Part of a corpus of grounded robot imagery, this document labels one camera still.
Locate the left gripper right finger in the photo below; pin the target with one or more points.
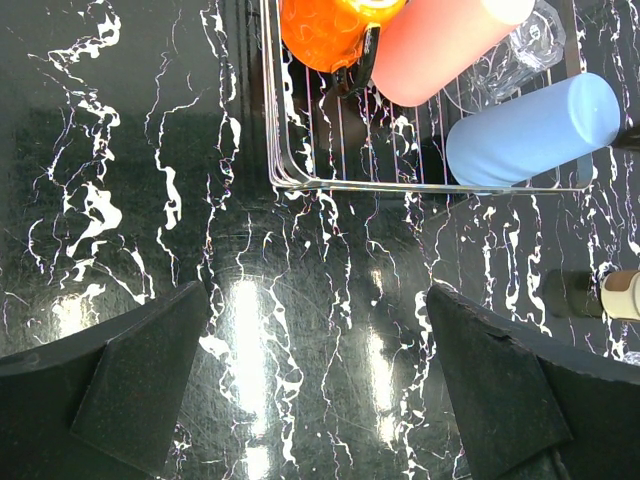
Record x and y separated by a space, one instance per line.
529 406

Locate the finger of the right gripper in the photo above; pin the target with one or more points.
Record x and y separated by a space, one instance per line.
628 139

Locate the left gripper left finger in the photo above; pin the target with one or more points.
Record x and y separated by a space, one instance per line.
102 403

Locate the metal cup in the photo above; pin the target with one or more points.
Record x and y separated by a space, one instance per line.
582 294

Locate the blue plastic cup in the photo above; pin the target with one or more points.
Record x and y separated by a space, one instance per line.
519 139

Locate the clear faceted glass tumbler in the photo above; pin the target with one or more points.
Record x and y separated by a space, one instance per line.
533 47

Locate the pink plastic cup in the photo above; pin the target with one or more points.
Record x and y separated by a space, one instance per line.
429 43

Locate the orange cup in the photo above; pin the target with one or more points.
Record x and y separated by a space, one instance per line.
337 37

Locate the small clear plastic cup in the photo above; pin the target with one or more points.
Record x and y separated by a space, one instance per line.
632 358

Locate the wire dish rack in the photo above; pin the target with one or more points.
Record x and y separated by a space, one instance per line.
319 141

